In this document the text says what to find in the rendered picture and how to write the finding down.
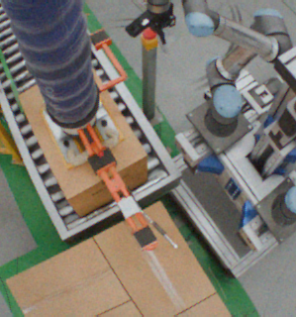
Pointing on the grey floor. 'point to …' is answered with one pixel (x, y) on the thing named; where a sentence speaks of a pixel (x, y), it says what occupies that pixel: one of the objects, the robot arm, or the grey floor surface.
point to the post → (148, 76)
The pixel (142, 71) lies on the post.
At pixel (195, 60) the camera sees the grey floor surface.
